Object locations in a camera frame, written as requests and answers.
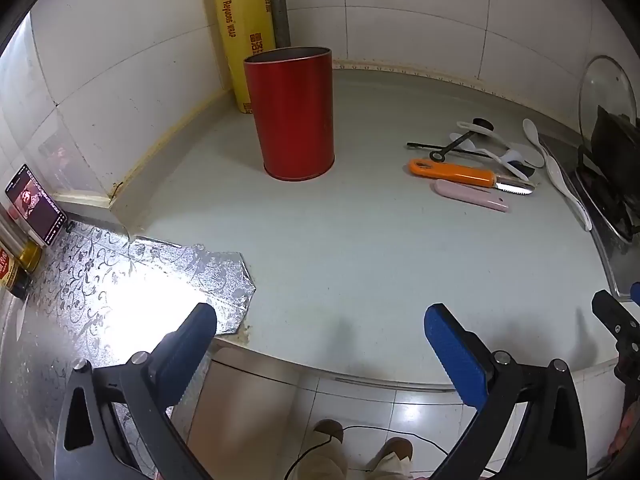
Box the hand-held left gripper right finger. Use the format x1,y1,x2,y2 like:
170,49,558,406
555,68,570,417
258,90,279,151
423,302,588,480

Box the red label bottle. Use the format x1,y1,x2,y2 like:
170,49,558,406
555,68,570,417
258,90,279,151
0,247,21,291

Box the white patterned sealing strip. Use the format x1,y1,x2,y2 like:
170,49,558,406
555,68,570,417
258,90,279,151
332,59,501,88

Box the grey pipe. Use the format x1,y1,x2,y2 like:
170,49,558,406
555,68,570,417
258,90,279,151
265,0,292,51

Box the black lidded pot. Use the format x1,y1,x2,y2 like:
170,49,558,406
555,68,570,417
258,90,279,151
582,105,640,241

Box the yellow cling wrap roll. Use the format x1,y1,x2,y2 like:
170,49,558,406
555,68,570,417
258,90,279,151
209,0,277,116

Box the orange handled peeler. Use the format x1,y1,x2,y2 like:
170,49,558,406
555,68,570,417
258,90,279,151
409,158,536,198

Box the red metal canister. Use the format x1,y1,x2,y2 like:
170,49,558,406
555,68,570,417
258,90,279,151
243,46,336,181

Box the pink sheathed knife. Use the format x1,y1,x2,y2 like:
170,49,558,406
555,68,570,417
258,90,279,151
434,179,512,213

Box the beige trousers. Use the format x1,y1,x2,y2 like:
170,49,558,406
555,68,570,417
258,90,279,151
292,437,413,480

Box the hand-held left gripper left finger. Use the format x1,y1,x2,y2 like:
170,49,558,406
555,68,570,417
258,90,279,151
54,302,218,480

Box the white ceramic spoon blue lettering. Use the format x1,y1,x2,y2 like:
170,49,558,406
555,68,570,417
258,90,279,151
536,139,594,232

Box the black cable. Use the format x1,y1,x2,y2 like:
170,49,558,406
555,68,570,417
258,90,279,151
285,424,453,480

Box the glass pot lid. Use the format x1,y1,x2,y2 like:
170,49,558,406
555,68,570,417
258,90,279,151
579,55,638,146

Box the person's left shoe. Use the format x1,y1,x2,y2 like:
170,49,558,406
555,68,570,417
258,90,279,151
314,419,345,443

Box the person's shoe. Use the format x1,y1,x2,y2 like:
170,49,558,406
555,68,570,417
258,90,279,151
314,419,345,443
372,437,413,463

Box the amber liquid bottle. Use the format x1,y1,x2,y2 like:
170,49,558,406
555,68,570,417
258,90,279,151
19,240,43,273

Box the smartphone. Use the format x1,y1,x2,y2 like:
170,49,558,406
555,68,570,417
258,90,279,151
5,163,68,247

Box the person's right hand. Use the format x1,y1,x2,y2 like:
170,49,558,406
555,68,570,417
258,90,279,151
607,407,638,461

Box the black ring-handled utensil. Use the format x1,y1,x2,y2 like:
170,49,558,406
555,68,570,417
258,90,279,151
406,141,536,179

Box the person's right shoe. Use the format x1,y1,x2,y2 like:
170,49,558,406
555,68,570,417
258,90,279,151
372,437,413,463

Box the white dimpled rice paddle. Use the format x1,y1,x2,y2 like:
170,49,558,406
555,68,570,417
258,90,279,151
456,119,506,148

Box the black scoop twisted handle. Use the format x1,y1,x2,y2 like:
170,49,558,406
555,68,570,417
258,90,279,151
431,117,494,164

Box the steel gas stove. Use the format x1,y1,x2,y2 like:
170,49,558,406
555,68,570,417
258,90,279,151
537,132,640,301

